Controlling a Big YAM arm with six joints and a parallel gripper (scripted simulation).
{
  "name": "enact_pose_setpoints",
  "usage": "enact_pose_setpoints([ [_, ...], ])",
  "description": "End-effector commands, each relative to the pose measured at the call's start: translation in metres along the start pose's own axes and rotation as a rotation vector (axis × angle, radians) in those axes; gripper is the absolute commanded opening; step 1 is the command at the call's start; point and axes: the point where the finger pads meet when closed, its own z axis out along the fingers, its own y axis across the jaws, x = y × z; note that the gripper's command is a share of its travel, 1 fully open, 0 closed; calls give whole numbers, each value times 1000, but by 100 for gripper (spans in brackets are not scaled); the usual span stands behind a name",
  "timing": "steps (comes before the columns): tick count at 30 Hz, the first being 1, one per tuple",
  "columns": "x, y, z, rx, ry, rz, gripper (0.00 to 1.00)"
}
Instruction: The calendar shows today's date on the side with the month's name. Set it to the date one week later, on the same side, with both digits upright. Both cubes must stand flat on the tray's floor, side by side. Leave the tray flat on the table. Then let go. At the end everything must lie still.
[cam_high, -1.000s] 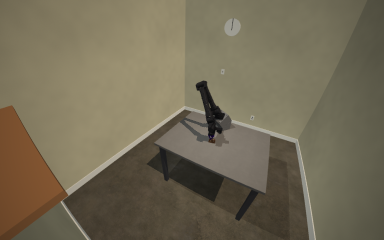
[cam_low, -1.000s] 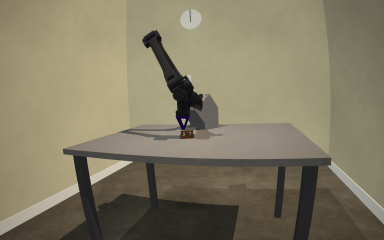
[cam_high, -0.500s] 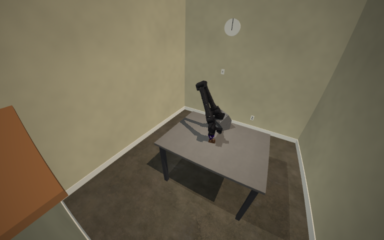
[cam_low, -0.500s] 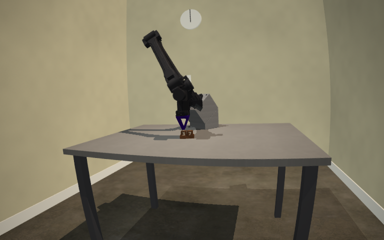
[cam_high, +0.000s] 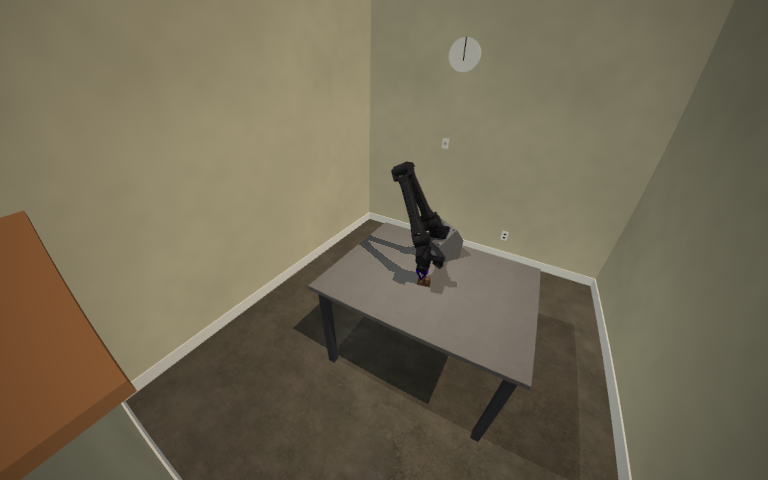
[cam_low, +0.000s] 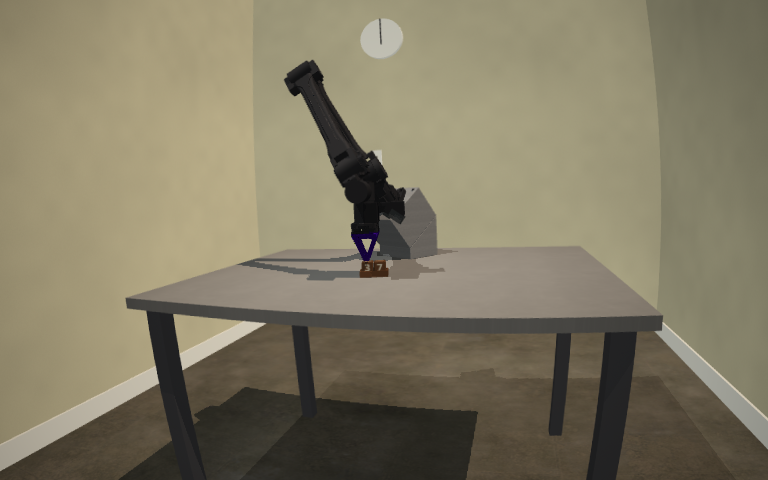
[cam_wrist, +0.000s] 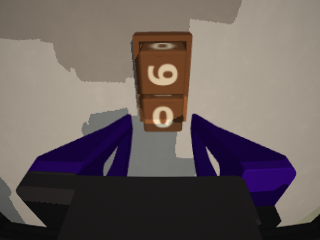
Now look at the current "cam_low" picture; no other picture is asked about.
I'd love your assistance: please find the brown wooden tray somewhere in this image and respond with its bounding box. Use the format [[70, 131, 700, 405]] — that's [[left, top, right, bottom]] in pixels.
[[359, 268, 389, 278]]

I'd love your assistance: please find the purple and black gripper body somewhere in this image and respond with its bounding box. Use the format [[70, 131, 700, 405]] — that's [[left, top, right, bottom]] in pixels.
[[351, 201, 379, 234]]

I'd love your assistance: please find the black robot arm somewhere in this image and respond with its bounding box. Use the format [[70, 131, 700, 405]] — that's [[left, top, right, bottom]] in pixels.
[[284, 60, 406, 224]]

